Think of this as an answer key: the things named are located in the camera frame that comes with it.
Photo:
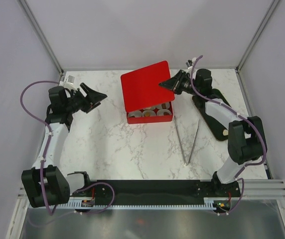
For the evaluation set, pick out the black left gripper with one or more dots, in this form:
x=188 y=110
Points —
x=92 y=98

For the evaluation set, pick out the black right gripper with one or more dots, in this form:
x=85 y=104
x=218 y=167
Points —
x=174 y=83

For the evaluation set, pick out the red box lid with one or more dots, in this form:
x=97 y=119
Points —
x=141 y=87

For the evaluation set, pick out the metal tweezers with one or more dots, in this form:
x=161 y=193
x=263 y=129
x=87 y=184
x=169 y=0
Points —
x=186 y=147

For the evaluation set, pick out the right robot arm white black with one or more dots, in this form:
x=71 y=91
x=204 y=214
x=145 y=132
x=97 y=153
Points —
x=246 y=138

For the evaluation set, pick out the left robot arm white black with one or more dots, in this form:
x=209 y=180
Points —
x=44 y=183

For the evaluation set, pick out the red chocolate box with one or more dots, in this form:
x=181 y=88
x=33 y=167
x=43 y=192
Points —
x=159 y=113

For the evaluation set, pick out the tan chocolate on tray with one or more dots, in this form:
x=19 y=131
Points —
x=225 y=132

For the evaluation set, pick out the dark green tray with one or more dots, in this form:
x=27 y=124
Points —
x=215 y=127

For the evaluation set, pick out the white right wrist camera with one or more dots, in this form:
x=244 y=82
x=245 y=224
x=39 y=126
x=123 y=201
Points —
x=190 y=63

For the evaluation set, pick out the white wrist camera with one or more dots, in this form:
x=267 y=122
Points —
x=190 y=63
x=67 y=81

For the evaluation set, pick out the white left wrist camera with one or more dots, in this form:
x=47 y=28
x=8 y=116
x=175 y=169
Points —
x=67 y=81

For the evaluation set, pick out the white slotted cable duct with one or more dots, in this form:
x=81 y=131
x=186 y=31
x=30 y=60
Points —
x=203 y=204

